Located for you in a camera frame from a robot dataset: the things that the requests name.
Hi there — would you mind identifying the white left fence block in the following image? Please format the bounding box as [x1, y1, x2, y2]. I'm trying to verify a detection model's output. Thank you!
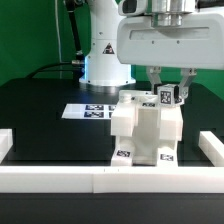
[0, 129, 13, 163]

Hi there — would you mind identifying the white fence rail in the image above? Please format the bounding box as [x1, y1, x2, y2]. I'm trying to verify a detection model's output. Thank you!
[0, 166, 224, 193]
[198, 131, 224, 167]

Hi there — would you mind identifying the white chair seat part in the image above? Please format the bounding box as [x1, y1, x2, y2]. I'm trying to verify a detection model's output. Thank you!
[111, 90, 183, 167]

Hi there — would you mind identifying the white thin cable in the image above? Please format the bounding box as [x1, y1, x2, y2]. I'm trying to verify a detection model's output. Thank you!
[54, 0, 64, 80]

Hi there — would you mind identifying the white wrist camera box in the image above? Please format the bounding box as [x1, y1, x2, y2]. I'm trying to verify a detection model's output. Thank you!
[118, 0, 148, 16]

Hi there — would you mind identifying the white right fence rail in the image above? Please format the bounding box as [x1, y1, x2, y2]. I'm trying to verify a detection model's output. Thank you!
[198, 131, 224, 167]

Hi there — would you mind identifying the white front fence rail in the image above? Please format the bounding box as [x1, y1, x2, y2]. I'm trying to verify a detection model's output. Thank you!
[0, 166, 224, 193]

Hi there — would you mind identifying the white tagged cube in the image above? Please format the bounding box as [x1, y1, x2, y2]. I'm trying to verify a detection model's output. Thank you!
[158, 84, 183, 107]

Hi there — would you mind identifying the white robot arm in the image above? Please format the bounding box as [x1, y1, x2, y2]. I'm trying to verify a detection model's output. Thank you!
[64, 0, 224, 98]

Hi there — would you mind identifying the black cable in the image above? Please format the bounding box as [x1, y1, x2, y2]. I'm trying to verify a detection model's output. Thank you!
[25, 0, 86, 80]

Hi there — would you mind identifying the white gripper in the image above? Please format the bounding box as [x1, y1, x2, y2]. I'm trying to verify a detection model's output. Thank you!
[117, 7, 224, 99]

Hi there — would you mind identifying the white tag plate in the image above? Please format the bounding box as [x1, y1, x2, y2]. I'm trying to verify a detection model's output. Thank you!
[62, 104, 115, 120]

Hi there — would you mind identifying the white chair back frame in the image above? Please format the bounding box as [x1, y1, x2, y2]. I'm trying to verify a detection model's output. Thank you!
[111, 90, 183, 141]

